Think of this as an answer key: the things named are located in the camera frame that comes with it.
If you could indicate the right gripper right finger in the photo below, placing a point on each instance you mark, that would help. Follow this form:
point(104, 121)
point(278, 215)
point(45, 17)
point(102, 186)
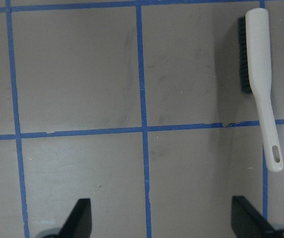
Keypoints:
point(247, 222)

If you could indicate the white hand brush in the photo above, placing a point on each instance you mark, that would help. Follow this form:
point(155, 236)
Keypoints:
point(255, 72)

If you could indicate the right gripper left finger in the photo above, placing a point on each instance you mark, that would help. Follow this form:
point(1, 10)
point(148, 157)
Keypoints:
point(79, 221)

